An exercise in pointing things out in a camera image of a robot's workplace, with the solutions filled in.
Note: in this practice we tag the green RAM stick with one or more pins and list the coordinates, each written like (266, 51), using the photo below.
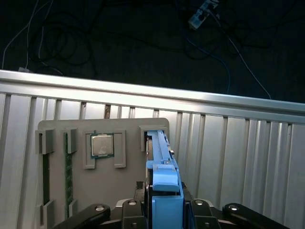
(68, 171)

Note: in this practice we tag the grey parts rack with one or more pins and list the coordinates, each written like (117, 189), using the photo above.
(104, 186)

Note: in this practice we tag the hard disk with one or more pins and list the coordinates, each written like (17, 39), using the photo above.
(164, 176)

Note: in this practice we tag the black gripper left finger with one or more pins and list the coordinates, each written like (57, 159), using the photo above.
(133, 219)

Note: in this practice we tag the silver CPU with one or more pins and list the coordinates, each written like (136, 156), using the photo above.
(102, 145)

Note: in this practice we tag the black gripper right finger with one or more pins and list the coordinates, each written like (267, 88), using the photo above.
(202, 217)

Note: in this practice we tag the white power strip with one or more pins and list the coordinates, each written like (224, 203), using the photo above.
(199, 17)

